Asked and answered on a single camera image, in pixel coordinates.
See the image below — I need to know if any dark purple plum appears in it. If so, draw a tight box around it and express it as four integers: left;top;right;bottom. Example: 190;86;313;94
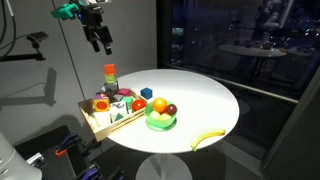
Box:
166;104;177;115

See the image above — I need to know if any white table pedestal base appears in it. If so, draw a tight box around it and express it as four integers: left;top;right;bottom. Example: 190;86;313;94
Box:
135;154;193;180

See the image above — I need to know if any black hanging cable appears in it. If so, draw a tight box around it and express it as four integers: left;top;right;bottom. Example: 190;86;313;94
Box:
0;0;18;58

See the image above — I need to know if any purple orange toy block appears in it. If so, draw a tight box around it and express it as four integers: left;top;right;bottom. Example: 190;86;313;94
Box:
93;93;110;112

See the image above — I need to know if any yellow lemon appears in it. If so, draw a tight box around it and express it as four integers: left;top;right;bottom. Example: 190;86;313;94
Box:
159;113;171;120

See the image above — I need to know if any wooden crate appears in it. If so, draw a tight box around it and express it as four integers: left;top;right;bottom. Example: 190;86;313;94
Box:
78;89;147;141

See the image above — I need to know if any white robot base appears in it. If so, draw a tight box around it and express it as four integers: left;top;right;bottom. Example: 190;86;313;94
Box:
0;132;42;180

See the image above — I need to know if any orange stacked block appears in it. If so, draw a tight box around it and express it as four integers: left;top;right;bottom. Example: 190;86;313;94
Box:
104;64;116;75

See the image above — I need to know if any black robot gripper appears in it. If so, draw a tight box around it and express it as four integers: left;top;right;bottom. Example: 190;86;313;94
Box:
79;5;113;55

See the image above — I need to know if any green plastic bowl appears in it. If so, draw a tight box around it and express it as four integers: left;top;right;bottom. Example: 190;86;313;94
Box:
144;103;176;129

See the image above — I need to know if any camera on black stand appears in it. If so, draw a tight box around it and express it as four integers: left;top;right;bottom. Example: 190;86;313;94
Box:
0;31;48;62

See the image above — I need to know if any magenta toy block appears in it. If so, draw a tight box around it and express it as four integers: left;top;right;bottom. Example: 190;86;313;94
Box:
117;88;131;96

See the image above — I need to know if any green toy cube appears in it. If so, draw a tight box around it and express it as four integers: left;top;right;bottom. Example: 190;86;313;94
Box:
121;96;133;106

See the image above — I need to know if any purple clamp lower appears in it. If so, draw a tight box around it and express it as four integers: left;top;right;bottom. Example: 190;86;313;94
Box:
76;167;102;180

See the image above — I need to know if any blue cube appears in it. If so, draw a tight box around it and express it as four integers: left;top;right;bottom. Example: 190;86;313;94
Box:
140;87;153;99

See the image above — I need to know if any purple clamp with orange tip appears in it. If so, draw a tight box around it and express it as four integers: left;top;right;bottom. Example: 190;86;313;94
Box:
55;133;86;156

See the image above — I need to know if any pale yellow round fruit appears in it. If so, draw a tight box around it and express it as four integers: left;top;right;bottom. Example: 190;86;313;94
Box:
149;111;160;120

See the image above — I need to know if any red tomato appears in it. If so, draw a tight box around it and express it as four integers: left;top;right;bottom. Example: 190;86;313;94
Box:
132;99;146;111

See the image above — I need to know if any yellow banana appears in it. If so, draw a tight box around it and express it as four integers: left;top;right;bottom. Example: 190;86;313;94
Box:
190;128;226;151

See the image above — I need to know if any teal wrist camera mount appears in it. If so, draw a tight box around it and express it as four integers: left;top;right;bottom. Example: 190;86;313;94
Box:
51;3;79;19

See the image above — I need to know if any light green stacked block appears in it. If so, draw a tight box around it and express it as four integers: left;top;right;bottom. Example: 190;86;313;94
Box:
105;75;117;83

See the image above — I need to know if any orange fruit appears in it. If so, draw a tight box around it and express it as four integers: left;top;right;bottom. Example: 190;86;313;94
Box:
152;97;167;113

